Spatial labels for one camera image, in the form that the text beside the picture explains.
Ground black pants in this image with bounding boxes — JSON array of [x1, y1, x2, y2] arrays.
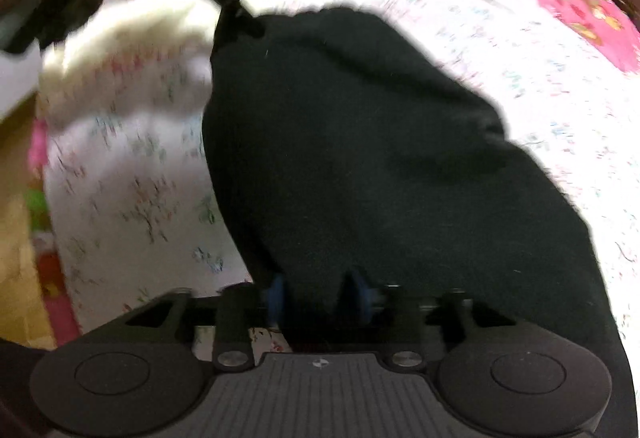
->
[[202, 8, 638, 437]]

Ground floral bed quilt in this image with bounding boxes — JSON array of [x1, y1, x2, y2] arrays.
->
[[27, 0, 640, 359]]

